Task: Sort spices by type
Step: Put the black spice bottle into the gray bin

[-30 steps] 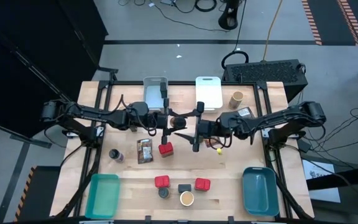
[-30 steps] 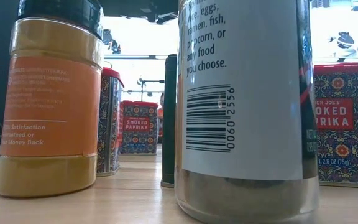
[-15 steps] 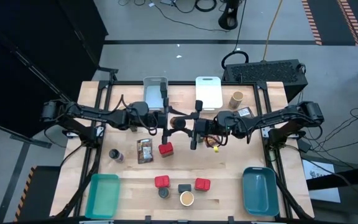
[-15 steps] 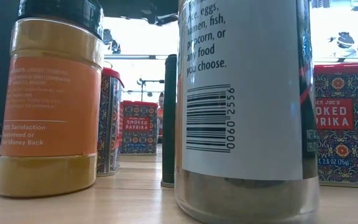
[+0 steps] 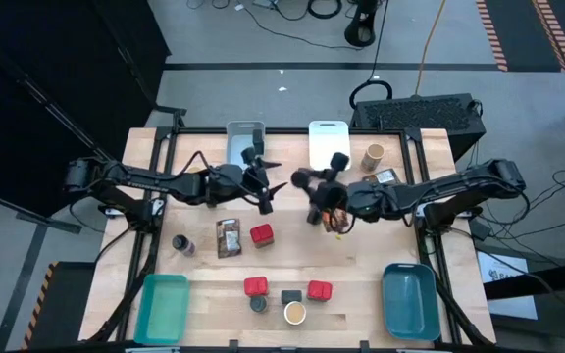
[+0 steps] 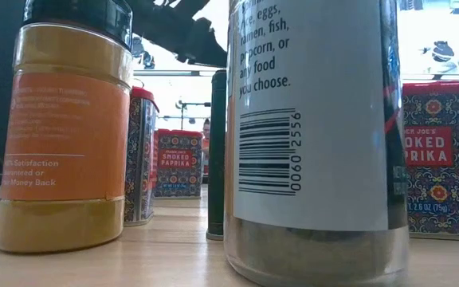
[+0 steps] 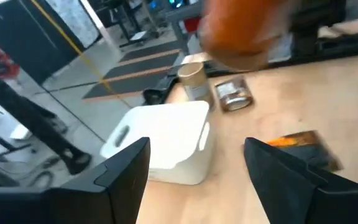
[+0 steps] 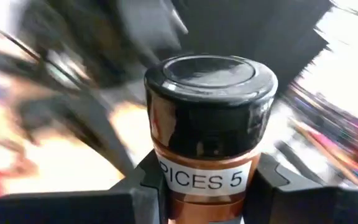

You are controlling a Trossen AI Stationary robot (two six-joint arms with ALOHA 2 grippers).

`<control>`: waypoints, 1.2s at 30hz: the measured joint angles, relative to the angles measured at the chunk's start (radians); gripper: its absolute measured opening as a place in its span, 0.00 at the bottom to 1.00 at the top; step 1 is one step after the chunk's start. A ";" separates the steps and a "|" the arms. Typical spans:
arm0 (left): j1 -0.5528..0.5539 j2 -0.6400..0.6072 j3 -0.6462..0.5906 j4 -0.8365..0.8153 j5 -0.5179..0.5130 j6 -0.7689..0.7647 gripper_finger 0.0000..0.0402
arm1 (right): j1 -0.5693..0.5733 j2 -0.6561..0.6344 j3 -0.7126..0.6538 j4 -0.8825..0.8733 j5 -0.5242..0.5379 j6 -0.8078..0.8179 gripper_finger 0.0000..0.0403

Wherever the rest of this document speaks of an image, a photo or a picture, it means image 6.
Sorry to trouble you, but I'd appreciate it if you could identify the red smoked paprika tin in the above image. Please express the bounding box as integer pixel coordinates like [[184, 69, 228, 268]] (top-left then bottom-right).
[[152, 128, 204, 199], [402, 81, 459, 242], [124, 86, 161, 228]]

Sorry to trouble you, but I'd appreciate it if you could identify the seasoning jar with tan lid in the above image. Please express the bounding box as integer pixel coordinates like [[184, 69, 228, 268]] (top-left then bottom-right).
[[222, 0, 410, 287]]

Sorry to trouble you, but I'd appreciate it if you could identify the black pepper tin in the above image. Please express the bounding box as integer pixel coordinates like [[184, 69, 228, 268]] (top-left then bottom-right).
[[206, 69, 228, 242]]

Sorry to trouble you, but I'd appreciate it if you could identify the person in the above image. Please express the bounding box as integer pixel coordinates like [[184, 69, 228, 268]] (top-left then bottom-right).
[[201, 118, 212, 176]]

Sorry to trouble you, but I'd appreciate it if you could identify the black tripod stand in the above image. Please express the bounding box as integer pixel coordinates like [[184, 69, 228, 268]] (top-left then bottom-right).
[[175, 99, 213, 131]]

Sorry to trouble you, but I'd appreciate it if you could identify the long horizontal ceiling beam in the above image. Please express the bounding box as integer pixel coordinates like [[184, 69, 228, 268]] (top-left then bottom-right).
[[132, 69, 459, 81]]

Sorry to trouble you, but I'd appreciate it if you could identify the black ceiling reel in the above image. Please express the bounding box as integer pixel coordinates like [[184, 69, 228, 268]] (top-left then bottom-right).
[[430, 39, 457, 63], [131, 35, 155, 70]]

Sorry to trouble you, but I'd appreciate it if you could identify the orange-labelled turmeric jar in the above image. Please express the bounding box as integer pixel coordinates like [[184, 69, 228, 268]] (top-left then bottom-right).
[[0, 0, 135, 254]]

